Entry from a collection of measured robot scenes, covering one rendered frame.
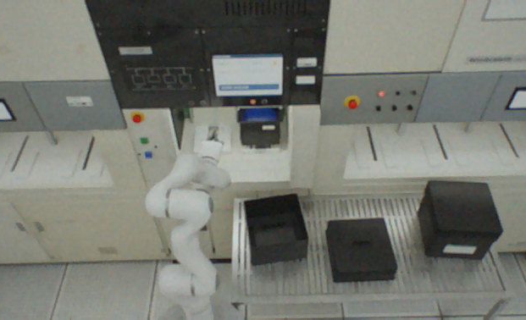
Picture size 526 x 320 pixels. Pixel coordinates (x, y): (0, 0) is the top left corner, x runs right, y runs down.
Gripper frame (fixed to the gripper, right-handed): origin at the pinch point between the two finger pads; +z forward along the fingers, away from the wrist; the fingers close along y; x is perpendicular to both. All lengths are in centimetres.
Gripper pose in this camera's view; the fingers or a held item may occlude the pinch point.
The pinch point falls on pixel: (213, 134)
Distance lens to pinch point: 217.2
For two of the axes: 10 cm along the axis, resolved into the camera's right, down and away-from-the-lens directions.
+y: 9.9, 1.1, -0.3
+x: 0.4, -5.5, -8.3
